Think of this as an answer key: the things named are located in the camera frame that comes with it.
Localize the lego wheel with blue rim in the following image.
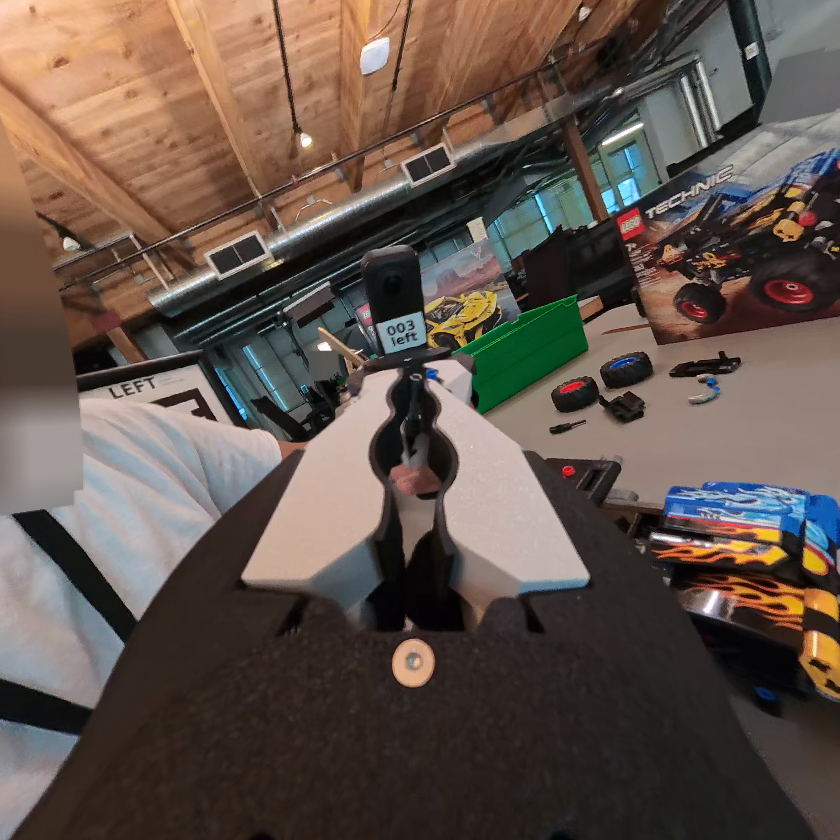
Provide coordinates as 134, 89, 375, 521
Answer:
600, 352, 654, 389

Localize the chunky black lego piece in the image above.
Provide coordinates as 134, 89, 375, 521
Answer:
598, 392, 647, 421

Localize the green plastic bin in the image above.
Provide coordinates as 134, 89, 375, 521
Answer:
453, 294, 589, 416

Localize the lego wheel with red rim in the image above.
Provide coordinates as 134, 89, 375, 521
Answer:
551, 377, 599, 413

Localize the person's white shirt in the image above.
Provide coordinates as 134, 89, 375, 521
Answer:
0, 399, 284, 834

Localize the ceiling air vent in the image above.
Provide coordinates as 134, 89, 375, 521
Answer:
400, 143, 455, 186
203, 231, 273, 278

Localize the monster truck lego box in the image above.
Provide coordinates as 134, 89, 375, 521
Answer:
616, 147, 840, 347

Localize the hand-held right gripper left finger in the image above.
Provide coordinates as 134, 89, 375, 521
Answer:
241, 374, 406, 629

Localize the black harness strap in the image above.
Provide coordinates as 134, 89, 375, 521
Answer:
13, 511, 135, 641
0, 679, 93, 732

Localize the yellow car lego box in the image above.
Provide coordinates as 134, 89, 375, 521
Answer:
420, 252, 521, 352

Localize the lego truck model with flames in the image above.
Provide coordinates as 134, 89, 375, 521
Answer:
545, 457, 840, 716

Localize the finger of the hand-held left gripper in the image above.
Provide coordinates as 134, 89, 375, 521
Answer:
430, 359, 475, 412

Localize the person's left hand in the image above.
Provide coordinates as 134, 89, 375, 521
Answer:
390, 462, 442, 497

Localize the silver ventilation duct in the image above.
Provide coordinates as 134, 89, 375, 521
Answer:
146, 141, 578, 317

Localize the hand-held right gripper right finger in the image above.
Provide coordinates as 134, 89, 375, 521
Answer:
425, 377, 592, 630

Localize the long black lego piece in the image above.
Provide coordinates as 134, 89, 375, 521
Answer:
669, 351, 742, 379

